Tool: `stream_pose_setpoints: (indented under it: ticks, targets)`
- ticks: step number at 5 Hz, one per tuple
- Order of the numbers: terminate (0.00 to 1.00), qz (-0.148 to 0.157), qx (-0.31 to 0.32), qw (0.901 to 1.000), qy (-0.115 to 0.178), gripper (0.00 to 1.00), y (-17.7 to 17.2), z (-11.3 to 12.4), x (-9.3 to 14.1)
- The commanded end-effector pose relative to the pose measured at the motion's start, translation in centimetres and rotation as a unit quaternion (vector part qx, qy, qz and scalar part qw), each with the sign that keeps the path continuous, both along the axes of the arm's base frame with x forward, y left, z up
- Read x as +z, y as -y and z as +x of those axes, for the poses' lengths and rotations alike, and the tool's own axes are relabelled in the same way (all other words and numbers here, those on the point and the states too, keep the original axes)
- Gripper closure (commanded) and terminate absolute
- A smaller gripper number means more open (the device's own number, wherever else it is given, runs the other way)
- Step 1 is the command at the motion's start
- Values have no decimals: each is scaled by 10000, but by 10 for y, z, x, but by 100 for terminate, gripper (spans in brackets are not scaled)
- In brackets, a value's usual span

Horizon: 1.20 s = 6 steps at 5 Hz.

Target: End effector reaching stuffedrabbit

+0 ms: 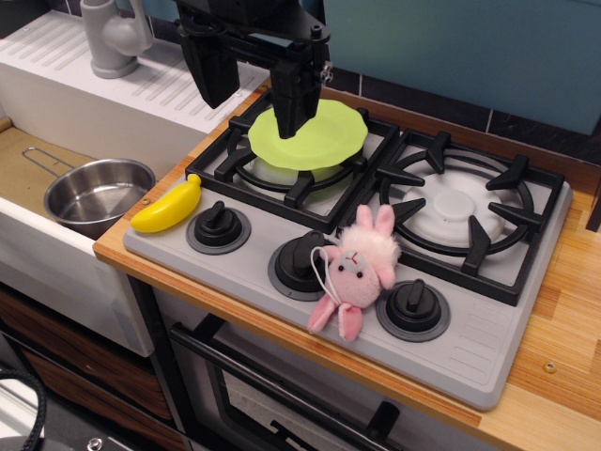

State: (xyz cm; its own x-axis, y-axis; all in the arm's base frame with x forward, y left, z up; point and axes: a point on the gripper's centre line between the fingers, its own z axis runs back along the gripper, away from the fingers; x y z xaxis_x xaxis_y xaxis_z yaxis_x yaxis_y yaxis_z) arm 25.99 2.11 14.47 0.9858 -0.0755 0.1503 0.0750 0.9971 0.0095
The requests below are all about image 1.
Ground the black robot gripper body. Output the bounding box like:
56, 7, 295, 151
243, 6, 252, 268
177, 1, 331, 62

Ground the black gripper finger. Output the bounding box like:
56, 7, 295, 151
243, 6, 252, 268
180, 34, 239, 109
270, 43, 323, 139

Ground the green plastic plate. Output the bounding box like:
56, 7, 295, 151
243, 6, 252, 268
248, 100, 368, 171

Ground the grey toy faucet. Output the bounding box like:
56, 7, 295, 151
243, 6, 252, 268
80, 1, 153, 79

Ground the black left burner grate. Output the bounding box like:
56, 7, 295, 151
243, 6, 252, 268
186, 91, 400, 233

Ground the black burner grate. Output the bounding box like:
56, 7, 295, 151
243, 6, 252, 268
186, 91, 400, 233
359, 131, 571, 309

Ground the yellow plastic banana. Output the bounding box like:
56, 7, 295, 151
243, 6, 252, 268
131, 174, 202, 233

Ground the black left stove knob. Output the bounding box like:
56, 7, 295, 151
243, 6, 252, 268
186, 201, 252, 256

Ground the black stove knob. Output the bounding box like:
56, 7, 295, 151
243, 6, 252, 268
376, 279, 451, 343
186, 201, 252, 256
268, 230, 331, 302

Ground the white toy sink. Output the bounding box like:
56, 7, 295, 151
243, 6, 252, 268
1, 11, 268, 357

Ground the stainless steel pot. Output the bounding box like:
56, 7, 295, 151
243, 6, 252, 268
22, 147, 156, 240

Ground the black middle stove knob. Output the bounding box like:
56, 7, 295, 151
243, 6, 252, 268
268, 230, 331, 302

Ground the pink stuffed rabbit toy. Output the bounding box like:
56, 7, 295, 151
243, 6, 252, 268
307, 205, 401, 342

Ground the grey toy stove top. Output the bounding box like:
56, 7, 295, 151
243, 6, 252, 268
121, 86, 575, 412

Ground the black right burner grate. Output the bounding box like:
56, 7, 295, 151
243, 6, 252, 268
359, 131, 571, 309

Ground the black right stove knob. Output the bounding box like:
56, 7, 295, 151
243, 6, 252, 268
376, 279, 451, 343

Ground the toy oven door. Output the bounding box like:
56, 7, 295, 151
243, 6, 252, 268
167, 313, 475, 451

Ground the black oven door handle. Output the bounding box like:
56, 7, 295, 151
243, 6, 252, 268
169, 319, 400, 450

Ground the black braided cable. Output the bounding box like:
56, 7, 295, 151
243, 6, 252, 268
0, 366, 48, 451

